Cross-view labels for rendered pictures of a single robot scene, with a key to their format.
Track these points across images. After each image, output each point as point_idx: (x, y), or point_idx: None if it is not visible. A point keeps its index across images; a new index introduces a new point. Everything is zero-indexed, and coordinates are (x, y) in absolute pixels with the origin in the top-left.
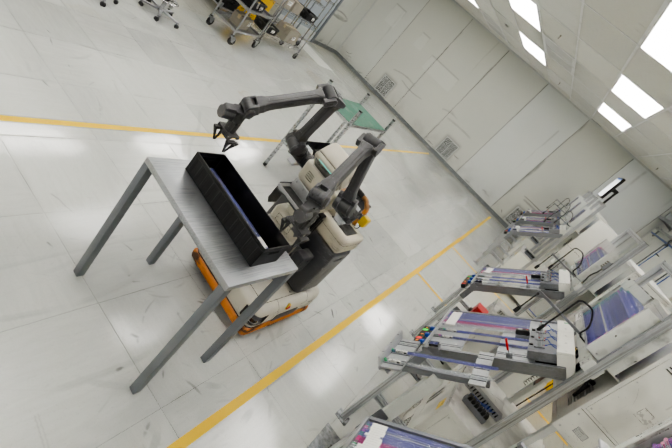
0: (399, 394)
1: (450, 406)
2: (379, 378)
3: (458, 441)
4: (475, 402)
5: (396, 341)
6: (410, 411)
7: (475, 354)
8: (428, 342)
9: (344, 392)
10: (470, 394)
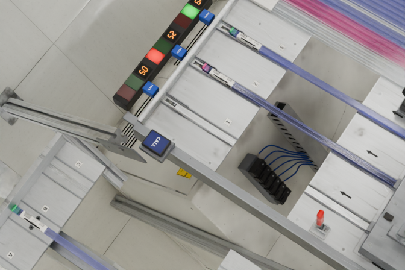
0: None
1: (194, 203)
2: None
3: (208, 229)
4: (262, 181)
5: (33, 178)
6: (173, 70)
7: (244, 199)
8: (161, 102)
9: (21, 46)
10: (258, 163)
